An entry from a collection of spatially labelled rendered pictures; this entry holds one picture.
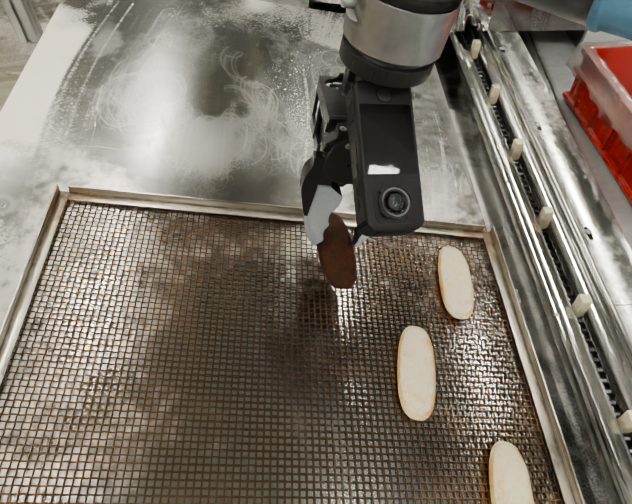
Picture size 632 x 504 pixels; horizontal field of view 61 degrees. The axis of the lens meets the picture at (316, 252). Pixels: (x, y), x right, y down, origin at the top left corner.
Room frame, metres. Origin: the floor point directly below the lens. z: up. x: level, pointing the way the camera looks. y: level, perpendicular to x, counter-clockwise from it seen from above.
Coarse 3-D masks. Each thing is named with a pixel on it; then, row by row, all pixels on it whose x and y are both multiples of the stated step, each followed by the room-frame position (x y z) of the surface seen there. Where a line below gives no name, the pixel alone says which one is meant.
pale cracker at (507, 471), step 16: (496, 448) 0.16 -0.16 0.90; (512, 448) 0.16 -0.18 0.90; (496, 464) 0.15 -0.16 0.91; (512, 464) 0.15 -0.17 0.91; (496, 480) 0.14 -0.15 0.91; (512, 480) 0.14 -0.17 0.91; (528, 480) 0.14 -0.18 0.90; (496, 496) 0.12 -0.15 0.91; (512, 496) 0.12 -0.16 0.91; (528, 496) 0.12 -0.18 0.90
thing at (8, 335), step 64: (64, 192) 0.41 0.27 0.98; (128, 192) 0.42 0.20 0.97; (64, 256) 0.33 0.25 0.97; (128, 256) 0.34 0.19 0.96; (192, 256) 0.35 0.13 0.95; (256, 320) 0.28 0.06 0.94; (320, 320) 0.28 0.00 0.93; (384, 320) 0.29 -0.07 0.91; (512, 320) 0.30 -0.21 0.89; (0, 384) 0.19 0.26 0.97; (128, 384) 0.20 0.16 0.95; (64, 448) 0.14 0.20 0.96; (128, 448) 0.15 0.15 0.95; (192, 448) 0.15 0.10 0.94; (256, 448) 0.15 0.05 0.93; (320, 448) 0.16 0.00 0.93; (448, 448) 0.16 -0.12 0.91
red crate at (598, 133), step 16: (576, 80) 0.79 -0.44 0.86; (576, 96) 0.77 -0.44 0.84; (576, 112) 0.75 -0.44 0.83; (592, 112) 0.72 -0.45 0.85; (592, 128) 0.70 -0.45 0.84; (608, 128) 0.67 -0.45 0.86; (608, 144) 0.65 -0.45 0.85; (608, 160) 0.63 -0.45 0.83; (624, 160) 0.59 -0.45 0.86; (624, 176) 0.59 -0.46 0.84; (624, 192) 0.56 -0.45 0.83
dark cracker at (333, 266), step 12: (336, 216) 0.39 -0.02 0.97; (336, 228) 0.37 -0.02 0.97; (324, 240) 0.35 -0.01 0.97; (336, 240) 0.35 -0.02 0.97; (348, 240) 0.35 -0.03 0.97; (324, 252) 0.33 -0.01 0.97; (336, 252) 0.33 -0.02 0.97; (348, 252) 0.34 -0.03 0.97; (324, 264) 0.32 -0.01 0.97; (336, 264) 0.32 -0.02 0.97; (348, 264) 0.32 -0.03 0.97; (336, 276) 0.31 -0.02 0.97; (348, 276) 0.31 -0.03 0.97; (336, 288) 0.30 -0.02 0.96
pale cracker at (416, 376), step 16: (416, 336) 0.27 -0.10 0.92; (400, 352) 0.25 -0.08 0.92; (416, 352) 0.25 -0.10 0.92; (432, 352) 0.25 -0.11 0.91; (400, 368) 0.23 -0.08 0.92; (416, 368) 0.23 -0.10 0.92; (432, 368) 0.24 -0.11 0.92; (400, 384) 0.22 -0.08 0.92; (416, 384) 0.22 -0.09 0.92; (432, 384) 0.22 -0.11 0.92; (400, 400) 0.20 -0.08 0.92; (416, 400) 0.20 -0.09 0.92; (432, 400) 0.20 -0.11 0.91; (416, 416) 0.19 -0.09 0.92
